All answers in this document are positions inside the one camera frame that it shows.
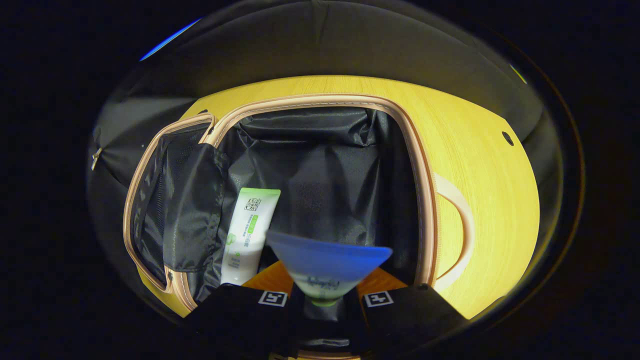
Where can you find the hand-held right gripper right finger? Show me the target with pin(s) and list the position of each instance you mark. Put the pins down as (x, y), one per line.
(415, 315)

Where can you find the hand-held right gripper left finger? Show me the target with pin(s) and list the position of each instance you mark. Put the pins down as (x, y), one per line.
(235, 315)

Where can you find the white and green tube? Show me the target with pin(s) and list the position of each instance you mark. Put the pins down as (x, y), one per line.
(247, 230)

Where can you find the small white and blue tube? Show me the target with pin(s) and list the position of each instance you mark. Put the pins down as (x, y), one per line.
(325, 260)

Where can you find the silver cloth clip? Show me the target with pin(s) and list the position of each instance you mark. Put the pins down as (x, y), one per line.
(96, 158)

